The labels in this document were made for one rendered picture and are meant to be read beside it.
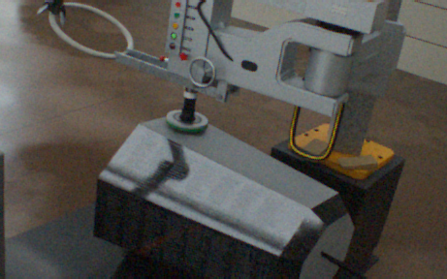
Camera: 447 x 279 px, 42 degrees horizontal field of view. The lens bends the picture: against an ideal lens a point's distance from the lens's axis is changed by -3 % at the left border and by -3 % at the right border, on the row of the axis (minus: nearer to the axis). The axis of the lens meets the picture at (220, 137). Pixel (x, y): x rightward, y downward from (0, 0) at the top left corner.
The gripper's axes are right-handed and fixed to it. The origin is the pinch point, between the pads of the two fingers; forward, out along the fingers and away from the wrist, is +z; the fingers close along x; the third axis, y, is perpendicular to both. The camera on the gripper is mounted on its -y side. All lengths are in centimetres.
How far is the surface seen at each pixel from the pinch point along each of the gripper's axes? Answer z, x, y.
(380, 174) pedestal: -24, 194, 37
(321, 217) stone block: -28, 143, 104
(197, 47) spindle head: -43, 71, 40
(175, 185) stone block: 8, 88, 77
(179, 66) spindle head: -30, 68, 39
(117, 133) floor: 129, 76, -110
